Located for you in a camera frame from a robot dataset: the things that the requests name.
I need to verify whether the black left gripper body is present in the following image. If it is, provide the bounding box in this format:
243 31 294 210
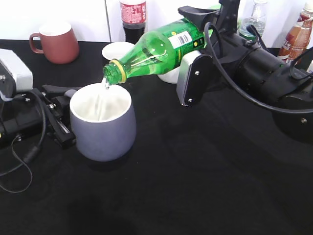
0 85 80 149

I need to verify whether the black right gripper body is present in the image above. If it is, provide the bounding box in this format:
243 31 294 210
205 0 259 73

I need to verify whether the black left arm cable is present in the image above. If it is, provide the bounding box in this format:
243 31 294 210
0 93 47 193

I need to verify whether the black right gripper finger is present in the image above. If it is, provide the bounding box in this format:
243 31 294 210
178 6 220 24

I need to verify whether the black table cloth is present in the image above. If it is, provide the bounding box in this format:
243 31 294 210
0 39 313 235

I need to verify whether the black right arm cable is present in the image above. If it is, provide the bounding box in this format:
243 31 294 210
203 22 313 114

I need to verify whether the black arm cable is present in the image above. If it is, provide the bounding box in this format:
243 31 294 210
0 93 47 193
203 22 313 114

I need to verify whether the cola bottle red label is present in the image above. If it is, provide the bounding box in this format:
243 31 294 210
119 0 147 45

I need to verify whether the green plastic soda bottle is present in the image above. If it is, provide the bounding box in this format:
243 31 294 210
103 19 205 85

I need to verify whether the grey ceramic mug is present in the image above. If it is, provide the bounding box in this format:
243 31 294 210
66 83 136 162

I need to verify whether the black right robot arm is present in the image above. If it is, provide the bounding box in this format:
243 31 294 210
177 0 313 143

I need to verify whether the brown tea drink bottle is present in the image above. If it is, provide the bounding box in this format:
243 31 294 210
277 0 313 64

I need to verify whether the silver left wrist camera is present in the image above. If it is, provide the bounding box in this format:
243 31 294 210
0 48 33 100

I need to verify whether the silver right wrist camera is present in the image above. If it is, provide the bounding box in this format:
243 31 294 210
176 50 216 106

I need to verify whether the clear water bottle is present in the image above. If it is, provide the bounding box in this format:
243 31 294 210
239 0 268 40

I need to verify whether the white ceramic mug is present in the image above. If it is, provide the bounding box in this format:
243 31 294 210
102 42 179 84

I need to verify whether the red-brown ceramic mug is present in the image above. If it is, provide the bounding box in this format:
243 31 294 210
29 21 80 64

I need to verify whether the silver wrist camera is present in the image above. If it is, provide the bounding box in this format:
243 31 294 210
0 48 33 100
176 50 216 106

